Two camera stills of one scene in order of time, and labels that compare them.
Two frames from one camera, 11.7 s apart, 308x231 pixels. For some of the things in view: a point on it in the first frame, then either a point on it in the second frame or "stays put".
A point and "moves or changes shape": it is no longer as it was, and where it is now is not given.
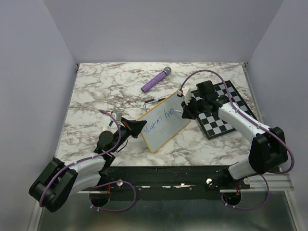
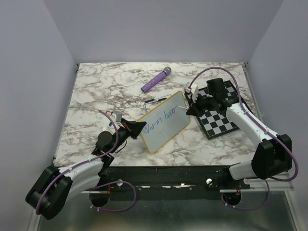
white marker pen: [178, 110] moves or changes shape
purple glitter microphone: [166, 71] stays put
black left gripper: [133, 127] stays put
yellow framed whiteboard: [165, 121] stays put
